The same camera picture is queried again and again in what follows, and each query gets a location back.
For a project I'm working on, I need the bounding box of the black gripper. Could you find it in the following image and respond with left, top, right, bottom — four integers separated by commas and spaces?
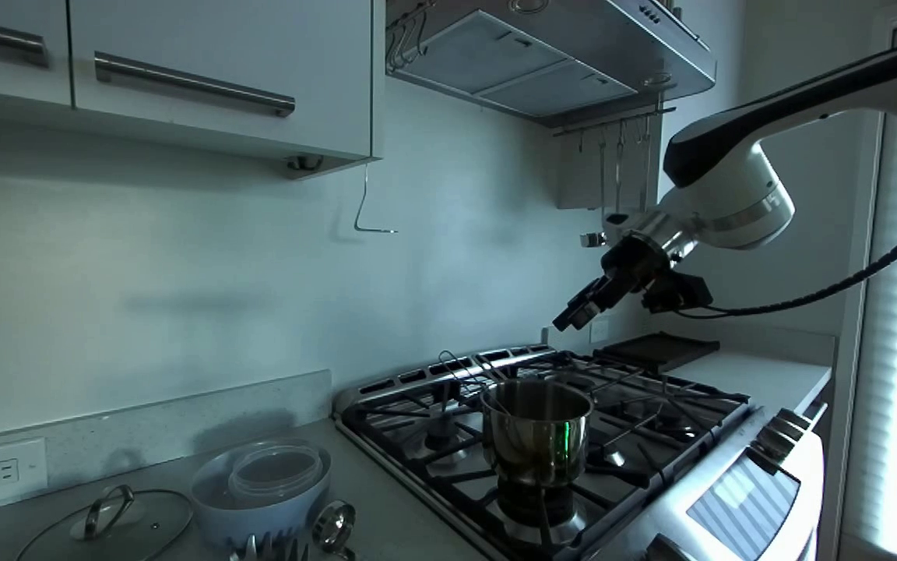
551, 232, 673, 337

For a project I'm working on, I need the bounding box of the stainless steel pot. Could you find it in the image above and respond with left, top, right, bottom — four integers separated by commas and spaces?
477, 356, 597, 493

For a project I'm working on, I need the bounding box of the glass pot lid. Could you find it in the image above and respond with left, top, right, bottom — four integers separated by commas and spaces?
17, 480, 199, 561

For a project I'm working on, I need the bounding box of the hanging metal utensil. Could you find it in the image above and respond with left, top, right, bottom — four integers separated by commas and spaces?
604, 122, 633, 238
579, 126, 610, 250
629, 118, 661, 215

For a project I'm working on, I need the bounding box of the stainless gas range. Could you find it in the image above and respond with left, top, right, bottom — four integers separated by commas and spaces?
331, 340, 831, 561

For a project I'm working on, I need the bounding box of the white cabinet beside hood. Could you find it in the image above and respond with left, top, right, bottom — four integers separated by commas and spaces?
653, 53, 748, 144

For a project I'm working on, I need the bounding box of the silver stove knob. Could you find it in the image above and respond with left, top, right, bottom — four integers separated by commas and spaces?
644, 534, 691, 561
763, 422, 803, 453
778, 404, 816, 436
748, 440, 787, 473

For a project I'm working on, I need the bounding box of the metal hex key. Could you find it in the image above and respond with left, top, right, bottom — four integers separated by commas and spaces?
349, 180, 402, 240

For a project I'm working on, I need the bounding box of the oven control panel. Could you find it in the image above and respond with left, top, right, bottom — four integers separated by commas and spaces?
687, 453, 803, 561

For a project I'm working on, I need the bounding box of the stainless range hood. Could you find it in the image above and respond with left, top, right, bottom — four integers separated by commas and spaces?
383, 0, 721, 130

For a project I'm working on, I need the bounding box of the light blue bowl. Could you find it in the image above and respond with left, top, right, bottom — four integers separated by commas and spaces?
191, 440, 332, 548

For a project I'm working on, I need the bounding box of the wide white cabinet door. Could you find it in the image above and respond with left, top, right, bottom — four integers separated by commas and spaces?
66, 0, 381, 166

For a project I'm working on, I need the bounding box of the narrow white cabinet door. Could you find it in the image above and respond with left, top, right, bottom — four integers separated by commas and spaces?
0, 0, 74, 109

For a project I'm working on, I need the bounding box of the utensil hanging rail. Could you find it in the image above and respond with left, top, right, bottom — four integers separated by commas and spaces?
549, 104, 679, 139

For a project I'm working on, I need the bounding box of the long silver cabinet handle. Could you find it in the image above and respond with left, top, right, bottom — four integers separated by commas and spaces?
91, 49, 300, 122

